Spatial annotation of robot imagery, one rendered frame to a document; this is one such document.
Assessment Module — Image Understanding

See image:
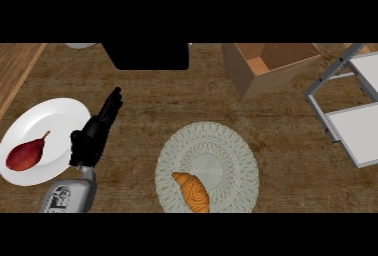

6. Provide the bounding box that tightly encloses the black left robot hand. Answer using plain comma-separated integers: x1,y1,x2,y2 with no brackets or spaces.
68,86,124,169

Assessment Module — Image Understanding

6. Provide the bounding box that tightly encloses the pale grey oval placemat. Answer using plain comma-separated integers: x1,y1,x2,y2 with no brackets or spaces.
153,121,261,214

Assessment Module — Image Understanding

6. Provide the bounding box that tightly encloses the grey tiered shelf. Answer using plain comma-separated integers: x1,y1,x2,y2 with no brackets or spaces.
302,43,378,169

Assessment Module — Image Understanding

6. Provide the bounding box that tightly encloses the white round plate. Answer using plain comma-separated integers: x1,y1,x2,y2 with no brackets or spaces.
0,97,93,187

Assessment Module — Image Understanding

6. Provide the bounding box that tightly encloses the red pear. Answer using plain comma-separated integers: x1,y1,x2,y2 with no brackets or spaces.
4,130,51,172

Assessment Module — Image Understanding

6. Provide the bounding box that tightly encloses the black box appliance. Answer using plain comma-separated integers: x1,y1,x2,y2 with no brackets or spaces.
100,43,190,71

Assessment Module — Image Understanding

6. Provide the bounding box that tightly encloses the pale grey round object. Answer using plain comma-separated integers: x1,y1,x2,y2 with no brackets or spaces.
63,43,99,50

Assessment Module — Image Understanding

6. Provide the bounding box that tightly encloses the open brown cardboard box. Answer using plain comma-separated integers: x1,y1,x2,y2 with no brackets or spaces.
221,43,328,101

